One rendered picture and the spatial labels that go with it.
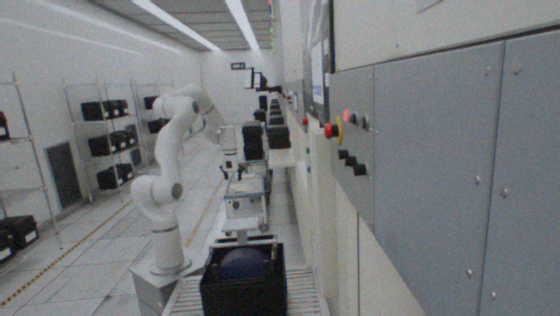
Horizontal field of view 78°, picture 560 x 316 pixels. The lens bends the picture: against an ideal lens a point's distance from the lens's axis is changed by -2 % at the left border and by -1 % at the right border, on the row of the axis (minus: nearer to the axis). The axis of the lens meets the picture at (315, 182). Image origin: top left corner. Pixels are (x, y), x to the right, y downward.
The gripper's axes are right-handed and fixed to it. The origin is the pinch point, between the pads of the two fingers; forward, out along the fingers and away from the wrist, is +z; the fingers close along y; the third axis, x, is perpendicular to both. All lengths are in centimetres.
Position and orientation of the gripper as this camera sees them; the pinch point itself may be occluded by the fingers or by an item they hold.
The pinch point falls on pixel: (233, 178)
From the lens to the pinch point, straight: 214.4
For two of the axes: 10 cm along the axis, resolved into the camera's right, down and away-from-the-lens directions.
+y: 9.5, 0.4, -3.1
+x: 3.1, -2.7, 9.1
